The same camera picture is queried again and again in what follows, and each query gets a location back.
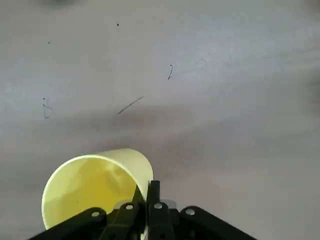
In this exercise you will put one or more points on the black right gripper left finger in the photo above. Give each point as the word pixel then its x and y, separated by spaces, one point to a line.
pixel 120 222

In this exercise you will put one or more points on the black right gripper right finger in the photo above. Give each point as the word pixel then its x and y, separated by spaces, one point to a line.
pixel 160 220

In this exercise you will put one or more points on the yellow plastic cup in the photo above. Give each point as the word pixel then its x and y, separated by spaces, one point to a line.
pixel 100 180

